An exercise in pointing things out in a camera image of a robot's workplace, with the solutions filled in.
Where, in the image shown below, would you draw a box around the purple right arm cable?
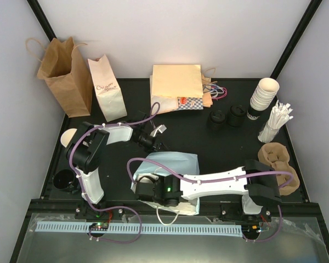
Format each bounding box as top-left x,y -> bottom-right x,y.
126,157 -> 296,243

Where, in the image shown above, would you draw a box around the light blue paper bag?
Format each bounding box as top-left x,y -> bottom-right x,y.
127,151 -> 200,226

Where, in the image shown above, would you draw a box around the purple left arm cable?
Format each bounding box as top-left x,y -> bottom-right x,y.
70,101 -> 161,243

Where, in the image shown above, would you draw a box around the black right frame post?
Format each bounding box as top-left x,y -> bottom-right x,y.
270,0 -> 322,79

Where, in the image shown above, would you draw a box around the paper cup near left arm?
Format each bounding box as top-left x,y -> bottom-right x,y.
60,128 -> 77,148

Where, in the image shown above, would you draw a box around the light blue slotted cable duct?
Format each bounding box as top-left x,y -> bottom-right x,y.
35,221 -> 242,237

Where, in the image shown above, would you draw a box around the pink cream paper bag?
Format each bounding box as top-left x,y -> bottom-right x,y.
88,55 -> 127,122

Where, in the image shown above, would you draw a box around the flat bags with coloured handles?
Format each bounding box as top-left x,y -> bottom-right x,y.
201,67 -> 228,107

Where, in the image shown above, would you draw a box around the bundle of white straws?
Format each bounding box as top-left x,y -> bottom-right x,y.
258,101 -> 293,144

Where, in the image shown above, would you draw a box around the right stack black lids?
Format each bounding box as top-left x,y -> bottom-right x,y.
227,105 -> 247,127

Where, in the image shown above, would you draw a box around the brown kraft paper bag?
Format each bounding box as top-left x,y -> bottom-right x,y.
25,37 -> 93,118

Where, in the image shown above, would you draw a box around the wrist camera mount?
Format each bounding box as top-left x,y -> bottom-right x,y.
150,124 -> 167,138
137,175 -> 156,184

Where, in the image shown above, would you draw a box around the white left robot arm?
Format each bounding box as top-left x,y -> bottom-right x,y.
60,120 -> 167,219

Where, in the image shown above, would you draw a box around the small lit circuit board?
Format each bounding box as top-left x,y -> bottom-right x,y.
89,222 -> 109,231

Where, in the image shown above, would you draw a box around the black left frame post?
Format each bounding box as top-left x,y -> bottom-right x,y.
27,0 -> 56,42

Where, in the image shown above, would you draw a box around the flat tan paper bag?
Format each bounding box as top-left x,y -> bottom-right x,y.
152,65 -> 203,98

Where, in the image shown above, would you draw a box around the black frame post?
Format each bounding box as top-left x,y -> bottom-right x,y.
270,0 -> 322,79
27,0 -> 56,42

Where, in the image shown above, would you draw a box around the stack of white paper cups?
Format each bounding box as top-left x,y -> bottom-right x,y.
247,78 -> 280,121

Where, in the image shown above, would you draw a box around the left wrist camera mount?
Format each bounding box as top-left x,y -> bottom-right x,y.
150,124 -> 167,138

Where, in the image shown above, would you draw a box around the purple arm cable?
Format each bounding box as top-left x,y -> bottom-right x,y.
70,101 -> 161,243
126,157 -> 296,243

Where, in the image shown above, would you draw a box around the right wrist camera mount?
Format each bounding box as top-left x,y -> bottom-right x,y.
137,175 -> 156,184

